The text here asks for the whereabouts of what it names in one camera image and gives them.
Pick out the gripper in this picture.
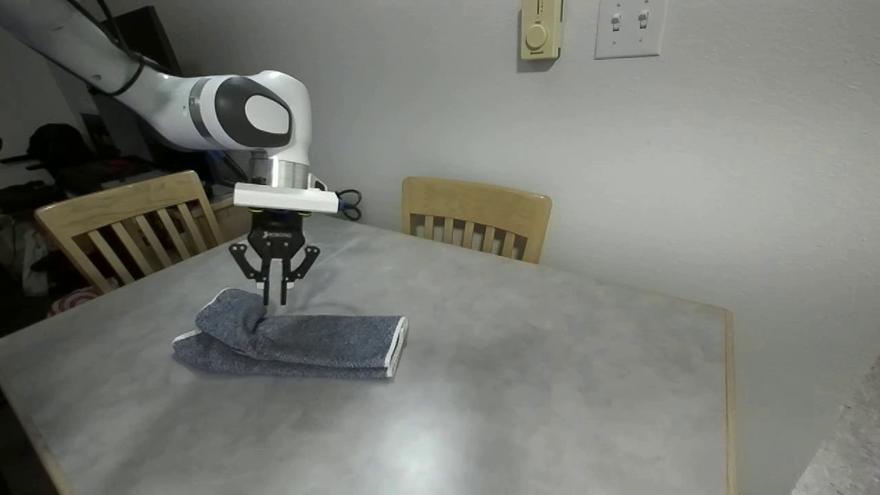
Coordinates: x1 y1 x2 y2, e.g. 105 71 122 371
228 210 322 307

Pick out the grey folded towel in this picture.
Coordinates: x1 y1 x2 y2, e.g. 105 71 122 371
172 287 410 381

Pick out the wooden slat-back chair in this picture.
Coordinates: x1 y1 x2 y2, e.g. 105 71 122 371
401 176 553 265
34 170 226 297

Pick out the red striped cloth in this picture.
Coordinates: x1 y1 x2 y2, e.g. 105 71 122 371
47 287 102 318

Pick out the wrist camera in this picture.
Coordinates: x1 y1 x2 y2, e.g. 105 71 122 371
233 182 340 214

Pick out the beige wall thermostat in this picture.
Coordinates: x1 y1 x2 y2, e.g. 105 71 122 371
519 0 565 62

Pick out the white light switch plate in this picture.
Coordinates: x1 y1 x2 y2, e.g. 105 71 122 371
594 0 668 61

